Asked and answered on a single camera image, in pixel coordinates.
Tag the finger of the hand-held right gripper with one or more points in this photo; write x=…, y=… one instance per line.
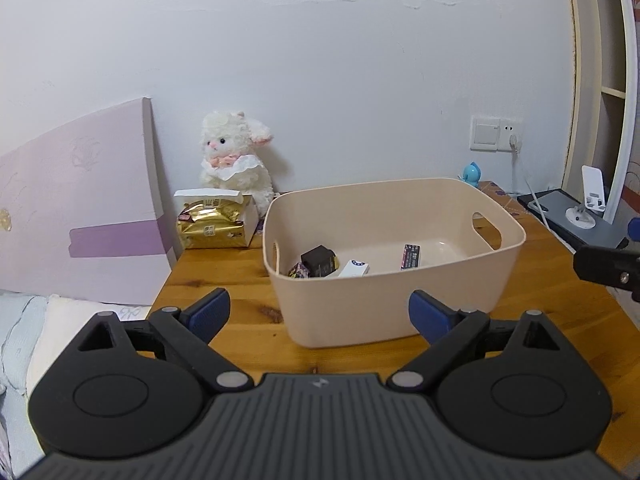
x=635, y=230
x=600, y=262

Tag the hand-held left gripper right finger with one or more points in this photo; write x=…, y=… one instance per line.
x=429, y=312

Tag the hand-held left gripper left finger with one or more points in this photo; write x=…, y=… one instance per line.
x=211, y=311

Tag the long dark printed box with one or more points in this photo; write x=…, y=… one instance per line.
x=411, y=256

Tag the beige plastic storage bin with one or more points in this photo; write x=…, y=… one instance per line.
x=350, y=310

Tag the white labelled small box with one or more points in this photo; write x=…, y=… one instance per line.
x=353, y=268

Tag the dark brown small box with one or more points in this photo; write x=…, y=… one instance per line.
x=319, y=260

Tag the grey laptop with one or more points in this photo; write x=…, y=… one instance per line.
x=595, y=232

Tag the white phone stand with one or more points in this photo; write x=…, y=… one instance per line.
x=592, y=195

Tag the gold foil packet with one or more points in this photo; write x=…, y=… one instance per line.
x=212, y=225

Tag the brown printed box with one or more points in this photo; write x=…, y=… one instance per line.
x=500, y=195

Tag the small blue toy figure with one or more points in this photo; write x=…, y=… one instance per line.
x=471, y=172

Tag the white pillow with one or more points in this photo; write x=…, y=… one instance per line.
x=65, y=330

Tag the white plush sheep toy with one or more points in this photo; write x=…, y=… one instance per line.
x=232, y=155

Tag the purple and white board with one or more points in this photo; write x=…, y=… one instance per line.
x=75, y=210

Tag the white shelf unit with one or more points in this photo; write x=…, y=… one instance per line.
x=610, y=60

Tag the light blue bedding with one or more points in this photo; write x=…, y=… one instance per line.
x=17, y=340

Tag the white wall socket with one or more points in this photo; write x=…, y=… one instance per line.
x=511, y=132

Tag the white wall switch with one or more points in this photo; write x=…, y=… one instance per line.
x=484, y=133

